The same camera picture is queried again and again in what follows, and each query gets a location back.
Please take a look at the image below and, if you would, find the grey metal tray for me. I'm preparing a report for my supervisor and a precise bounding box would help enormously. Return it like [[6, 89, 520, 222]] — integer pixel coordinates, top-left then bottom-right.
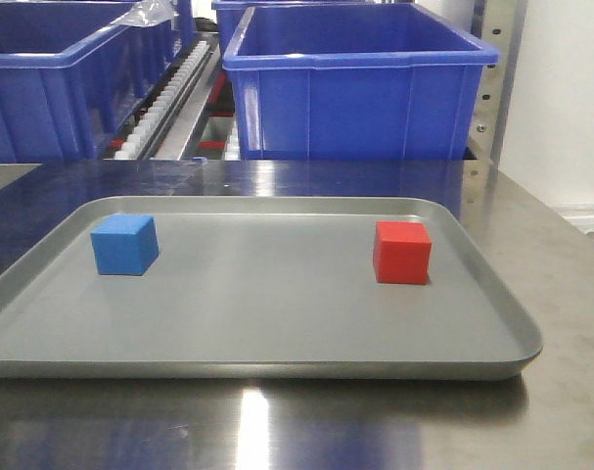
[[0, 196, 543, 380]]

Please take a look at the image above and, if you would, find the blue foam cube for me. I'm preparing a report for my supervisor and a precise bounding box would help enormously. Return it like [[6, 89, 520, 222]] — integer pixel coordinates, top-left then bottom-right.
[[90, 213, 160, 275]]

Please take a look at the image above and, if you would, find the red foam cube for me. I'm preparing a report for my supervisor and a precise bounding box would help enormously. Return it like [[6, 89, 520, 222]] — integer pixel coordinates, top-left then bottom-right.
[[373, 220, 432, 285]]

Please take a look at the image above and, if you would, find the blue plastic bin right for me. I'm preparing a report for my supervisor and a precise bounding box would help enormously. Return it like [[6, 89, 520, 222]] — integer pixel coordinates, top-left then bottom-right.
[[223, 3, 499, 161]]

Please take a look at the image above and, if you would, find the clear plastic bag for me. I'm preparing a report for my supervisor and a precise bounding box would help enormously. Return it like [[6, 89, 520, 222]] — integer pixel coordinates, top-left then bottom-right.
[[114, 0, 176, 27]]

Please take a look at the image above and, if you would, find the white roller conveyor rail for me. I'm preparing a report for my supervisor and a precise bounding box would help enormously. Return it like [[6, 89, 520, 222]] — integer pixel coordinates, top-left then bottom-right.
[[113, 40, 211, 161]]

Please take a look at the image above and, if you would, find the blue plastic bin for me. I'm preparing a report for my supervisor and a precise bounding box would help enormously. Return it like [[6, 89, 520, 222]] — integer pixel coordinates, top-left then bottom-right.
[[0, 1, 175, 163], [223, 3, 499, 161]]

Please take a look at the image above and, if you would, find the blue plastic bin left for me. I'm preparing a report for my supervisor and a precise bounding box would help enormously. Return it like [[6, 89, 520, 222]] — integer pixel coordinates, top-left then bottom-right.
[[0, 1, 175, 163]]

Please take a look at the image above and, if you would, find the perforated metal shelf post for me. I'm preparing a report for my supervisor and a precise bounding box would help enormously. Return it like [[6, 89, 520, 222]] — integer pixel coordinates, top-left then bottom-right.
[[465, 0, 528, 170]]

